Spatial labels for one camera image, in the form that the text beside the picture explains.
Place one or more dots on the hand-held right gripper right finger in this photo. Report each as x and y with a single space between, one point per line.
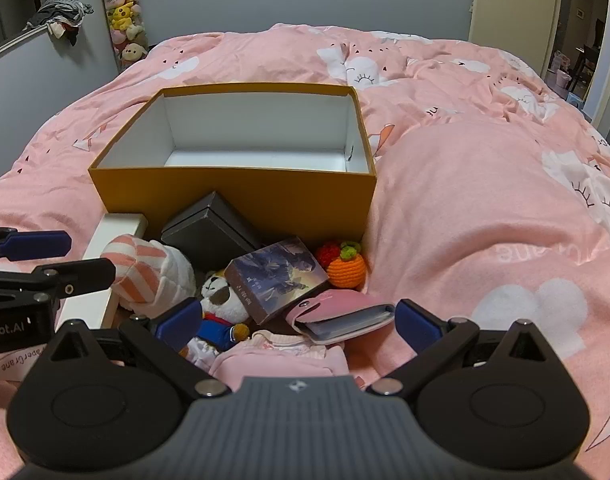
417 327

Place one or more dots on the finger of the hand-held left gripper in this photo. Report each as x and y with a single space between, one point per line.
75 274
35 246

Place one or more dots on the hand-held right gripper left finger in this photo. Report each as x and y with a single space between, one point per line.
180 324

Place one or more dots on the brown dog plush toy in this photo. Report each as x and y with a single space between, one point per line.
220 295

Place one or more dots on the white plush toy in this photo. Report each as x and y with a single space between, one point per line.
155 270

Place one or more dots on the white box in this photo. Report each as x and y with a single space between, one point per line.
120 225

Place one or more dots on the pink card holder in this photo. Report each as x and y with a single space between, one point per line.
335 305

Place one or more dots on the dark grey tin box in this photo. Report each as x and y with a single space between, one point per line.
205 240

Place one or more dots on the crochet orange with strawberry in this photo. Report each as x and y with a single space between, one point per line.
345 270

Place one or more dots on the pink small garment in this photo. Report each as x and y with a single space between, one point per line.
275 365

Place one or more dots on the dark printed card box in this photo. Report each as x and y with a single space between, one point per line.
280 280

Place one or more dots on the yellow cardboard box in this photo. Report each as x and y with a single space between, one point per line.
285 200

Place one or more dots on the pile of grey clothes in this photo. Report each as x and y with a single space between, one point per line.
60 15

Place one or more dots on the hanging bag of plush toys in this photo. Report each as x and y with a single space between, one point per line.
122 15

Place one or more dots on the dark window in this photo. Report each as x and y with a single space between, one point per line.
10 0

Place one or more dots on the white container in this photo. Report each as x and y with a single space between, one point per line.
562 79

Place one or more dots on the dark wooden chair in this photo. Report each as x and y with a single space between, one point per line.
591 67

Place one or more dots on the cream door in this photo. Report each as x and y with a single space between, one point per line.
525 10

